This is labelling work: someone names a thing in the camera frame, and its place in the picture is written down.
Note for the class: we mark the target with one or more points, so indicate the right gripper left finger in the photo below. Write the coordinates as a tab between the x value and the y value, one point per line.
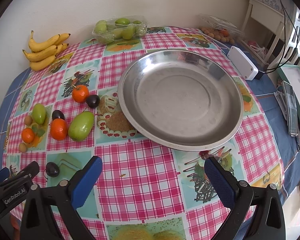
38	221

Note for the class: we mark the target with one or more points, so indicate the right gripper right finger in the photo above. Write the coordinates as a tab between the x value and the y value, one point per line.
268	219

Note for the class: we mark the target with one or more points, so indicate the brown longan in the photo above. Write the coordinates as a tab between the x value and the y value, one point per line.
22	147
28	120

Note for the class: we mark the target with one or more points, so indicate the small orange tangerine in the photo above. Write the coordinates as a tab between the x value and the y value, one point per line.
27	135

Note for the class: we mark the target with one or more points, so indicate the small green jujube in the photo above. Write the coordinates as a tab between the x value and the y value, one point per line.
39	113

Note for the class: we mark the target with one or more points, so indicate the large green jujube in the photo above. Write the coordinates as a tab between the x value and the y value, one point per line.
81	126

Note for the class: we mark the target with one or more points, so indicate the orange tangerine with stem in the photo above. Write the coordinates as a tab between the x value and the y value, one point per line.
80	93

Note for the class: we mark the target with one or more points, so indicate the plastic tray of green fruits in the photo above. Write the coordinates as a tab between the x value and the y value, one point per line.
126	27

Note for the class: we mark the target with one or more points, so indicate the checkered fruit-print tablecloth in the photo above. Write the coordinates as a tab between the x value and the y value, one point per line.
147	190

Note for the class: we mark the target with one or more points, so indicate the silver remote phone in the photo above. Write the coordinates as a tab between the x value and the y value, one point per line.
291	109

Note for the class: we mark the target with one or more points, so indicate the yellow banana bunch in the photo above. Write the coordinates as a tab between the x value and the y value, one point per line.
43	54

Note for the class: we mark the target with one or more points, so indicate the large steel plate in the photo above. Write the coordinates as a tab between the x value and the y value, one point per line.
181	99

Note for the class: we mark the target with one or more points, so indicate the white power adapter box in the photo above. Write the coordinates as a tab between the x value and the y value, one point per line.
242	63

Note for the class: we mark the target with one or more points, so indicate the clear box of longans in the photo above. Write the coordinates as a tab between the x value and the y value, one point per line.
219	29

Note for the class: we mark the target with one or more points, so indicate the white wooden chair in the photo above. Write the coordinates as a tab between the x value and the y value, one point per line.
271	19

